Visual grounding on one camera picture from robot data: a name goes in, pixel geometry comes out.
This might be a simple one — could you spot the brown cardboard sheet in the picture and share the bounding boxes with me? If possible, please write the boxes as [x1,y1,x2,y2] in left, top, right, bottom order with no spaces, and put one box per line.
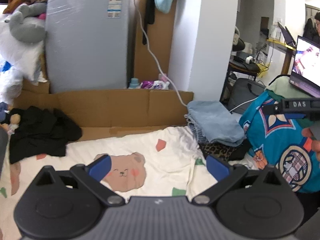
[13,0,195,142]

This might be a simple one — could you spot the light green cloth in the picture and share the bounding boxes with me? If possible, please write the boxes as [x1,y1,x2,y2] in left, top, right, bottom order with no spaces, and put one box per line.
[265,76,298,98]

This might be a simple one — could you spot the black office chair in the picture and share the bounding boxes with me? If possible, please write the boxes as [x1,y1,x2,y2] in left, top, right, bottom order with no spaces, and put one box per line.
[220,26,260,102]

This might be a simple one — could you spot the police teddy bear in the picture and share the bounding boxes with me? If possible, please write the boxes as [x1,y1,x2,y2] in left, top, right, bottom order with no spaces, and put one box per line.
[0,102,21,135]

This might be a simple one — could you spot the black garment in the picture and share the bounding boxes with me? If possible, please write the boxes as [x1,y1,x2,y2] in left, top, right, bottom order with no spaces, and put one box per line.
[7,106,82,164]

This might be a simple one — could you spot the light blue denim jeans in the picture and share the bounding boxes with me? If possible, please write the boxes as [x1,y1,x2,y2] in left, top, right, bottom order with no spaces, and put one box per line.
[185,101,246,147]

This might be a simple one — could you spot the person with glasses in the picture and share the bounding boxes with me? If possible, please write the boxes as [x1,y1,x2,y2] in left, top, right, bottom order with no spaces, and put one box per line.
[315,12,320,36]

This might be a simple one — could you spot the white cable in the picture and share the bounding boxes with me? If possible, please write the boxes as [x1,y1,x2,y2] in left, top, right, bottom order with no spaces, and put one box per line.
[96,0,256,113]

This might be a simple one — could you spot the wooden desk yellow top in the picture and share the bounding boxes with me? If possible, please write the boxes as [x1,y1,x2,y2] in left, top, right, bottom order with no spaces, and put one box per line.
[267,38,296,75]

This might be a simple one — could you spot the grey washing machine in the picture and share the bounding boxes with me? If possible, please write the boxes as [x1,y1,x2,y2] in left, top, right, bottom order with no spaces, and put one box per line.
[45,0,130,93]

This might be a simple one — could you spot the grey quilt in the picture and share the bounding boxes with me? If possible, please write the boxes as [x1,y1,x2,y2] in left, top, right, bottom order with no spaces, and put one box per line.
[0,127,8,174]

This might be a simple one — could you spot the grey white plush toy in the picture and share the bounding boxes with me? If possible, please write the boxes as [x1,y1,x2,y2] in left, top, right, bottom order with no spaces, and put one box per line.
[1,3,49,103]

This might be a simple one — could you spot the grey suitcase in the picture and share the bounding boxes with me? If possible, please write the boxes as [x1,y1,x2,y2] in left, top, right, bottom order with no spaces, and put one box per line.
[227,78,265,114]

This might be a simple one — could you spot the teal printed jersey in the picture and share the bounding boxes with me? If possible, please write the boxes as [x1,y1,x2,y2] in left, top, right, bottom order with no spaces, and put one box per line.
[239,90,319,193]

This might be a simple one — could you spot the white bear print bedsheet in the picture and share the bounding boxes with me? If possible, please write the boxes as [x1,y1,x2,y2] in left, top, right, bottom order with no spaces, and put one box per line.
[1,127,216,239]

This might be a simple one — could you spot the open laptop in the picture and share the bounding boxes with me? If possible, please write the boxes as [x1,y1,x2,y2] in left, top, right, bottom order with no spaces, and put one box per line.
[290,36,320,98]

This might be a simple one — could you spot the leopard print garment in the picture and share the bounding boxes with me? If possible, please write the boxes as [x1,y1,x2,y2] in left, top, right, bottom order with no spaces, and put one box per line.
[199,142,240,162]

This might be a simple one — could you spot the blue detergent bottle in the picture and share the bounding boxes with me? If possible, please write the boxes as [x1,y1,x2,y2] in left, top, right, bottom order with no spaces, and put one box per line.
[128,77,140,89]

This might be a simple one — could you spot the person's right hand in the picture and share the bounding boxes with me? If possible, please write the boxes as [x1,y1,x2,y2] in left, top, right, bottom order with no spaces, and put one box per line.
[302,127,320,161]

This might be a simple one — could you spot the purple white detergent bag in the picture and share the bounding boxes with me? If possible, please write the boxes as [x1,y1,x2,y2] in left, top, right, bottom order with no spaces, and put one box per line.
[140,74,170,90]

